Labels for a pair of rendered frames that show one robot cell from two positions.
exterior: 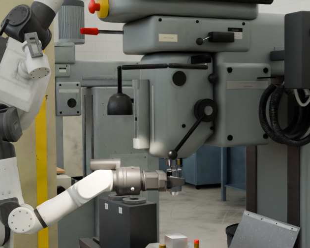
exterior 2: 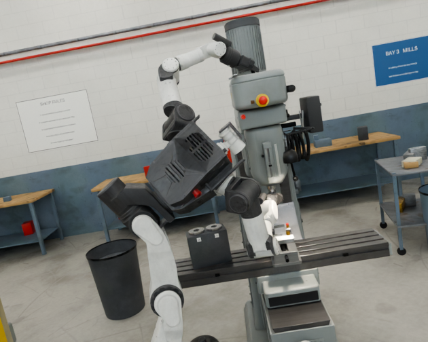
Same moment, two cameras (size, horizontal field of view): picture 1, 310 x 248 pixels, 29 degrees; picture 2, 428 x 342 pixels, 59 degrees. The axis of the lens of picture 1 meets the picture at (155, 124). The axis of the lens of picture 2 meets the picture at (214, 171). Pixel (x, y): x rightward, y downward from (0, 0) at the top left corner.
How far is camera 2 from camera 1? 2.21 m
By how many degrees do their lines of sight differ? 62
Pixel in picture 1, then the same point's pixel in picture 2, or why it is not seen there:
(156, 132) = (281, 169)
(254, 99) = not seen: hidden behind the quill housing
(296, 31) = (317, 105)
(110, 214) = (204, 243)
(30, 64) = (240, 144)
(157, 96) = (280, 149)
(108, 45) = not seen: outside the picture
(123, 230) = (222, 246)
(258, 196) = not seen: hidden behind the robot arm
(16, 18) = (187, 115)
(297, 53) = (318, 115)
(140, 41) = (271, 119)
